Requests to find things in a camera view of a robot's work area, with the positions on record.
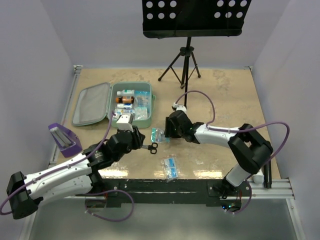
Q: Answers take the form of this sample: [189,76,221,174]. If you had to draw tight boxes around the black handled scissors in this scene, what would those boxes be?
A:
[141,142,158,155]

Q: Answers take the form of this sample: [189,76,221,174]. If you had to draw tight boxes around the white tube object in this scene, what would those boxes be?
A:
[251,169,265,184]

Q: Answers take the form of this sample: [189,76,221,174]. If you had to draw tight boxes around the teal header clear packet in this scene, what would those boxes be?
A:
[150,127,170,143]

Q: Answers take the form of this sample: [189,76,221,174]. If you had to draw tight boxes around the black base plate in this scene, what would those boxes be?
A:
[78,178,252,207]

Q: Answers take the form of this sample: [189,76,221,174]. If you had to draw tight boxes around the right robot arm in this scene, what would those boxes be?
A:
[164,110,273,197]

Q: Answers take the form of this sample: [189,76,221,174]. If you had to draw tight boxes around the mint green medicine case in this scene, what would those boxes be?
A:
[71,81,156,128]

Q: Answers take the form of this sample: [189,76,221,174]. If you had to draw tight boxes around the brown bottle orange cap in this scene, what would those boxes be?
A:
[115,96,135,104]

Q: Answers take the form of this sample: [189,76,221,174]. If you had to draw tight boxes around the white plastic bottle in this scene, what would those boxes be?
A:
[116,89,135,97]

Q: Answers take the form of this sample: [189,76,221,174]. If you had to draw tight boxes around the aluminium frame rail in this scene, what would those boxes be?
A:
[18,65,84,240]

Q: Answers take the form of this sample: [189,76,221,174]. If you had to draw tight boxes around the small blue white sachet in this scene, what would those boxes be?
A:
[163,157,179,182]

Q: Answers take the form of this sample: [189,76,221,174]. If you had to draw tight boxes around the black cylinder object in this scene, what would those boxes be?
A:
[263,161,272,189]

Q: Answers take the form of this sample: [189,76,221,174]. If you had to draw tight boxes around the purple box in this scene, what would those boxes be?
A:
[48,123,83,158]

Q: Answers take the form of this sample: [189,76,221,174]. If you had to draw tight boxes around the white gauze dressing packet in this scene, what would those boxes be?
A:
[112,108,135,121]

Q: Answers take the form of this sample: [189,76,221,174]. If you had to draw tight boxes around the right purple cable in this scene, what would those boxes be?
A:
[173,90,291,216]

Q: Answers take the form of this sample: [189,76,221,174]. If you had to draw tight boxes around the black music stand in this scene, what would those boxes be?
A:
[141,0,251,91]

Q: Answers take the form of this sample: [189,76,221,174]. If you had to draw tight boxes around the purple cable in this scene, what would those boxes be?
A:
[0,112,135,222]
[173,90,291,216]

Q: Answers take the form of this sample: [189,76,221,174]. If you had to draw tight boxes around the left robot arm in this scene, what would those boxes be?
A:
[0,125,146,220]

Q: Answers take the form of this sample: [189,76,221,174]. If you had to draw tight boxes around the white blue bandage roll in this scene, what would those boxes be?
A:
[116,103,133,110]

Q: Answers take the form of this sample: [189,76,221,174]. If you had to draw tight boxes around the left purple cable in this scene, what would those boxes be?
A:
[0,112,135,222]

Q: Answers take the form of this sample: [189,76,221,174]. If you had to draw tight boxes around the light blue foil pouch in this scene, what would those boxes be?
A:
[135,91,151,109]

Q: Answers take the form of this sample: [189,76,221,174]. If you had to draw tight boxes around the clear green dotted packet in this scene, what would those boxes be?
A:
[134,106,149,121]

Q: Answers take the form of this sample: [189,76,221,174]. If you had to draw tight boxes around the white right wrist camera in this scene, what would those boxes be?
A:
[171,102,187,113]

